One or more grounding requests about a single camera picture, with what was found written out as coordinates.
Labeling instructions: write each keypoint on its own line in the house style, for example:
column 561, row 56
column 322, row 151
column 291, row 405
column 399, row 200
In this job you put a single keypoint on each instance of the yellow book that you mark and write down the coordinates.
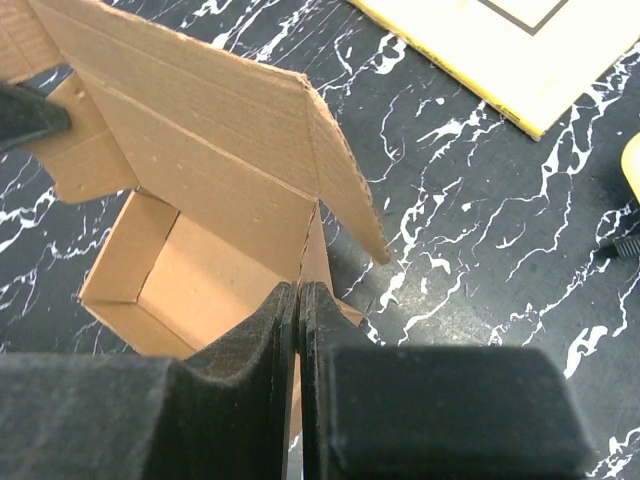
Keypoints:
column 530, row 60

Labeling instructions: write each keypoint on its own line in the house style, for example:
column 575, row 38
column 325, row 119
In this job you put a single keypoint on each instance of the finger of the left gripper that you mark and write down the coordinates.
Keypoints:
column 27, row 115

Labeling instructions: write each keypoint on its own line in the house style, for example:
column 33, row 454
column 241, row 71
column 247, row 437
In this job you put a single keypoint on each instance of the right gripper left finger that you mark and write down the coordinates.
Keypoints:
column 222, row 413

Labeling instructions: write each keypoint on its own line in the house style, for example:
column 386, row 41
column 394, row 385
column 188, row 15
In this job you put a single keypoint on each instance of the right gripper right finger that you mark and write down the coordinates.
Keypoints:
column 430, row 412

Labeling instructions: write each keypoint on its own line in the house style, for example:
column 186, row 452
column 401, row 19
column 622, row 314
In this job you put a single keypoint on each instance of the cardboard box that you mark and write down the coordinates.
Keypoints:
column 227, row 163

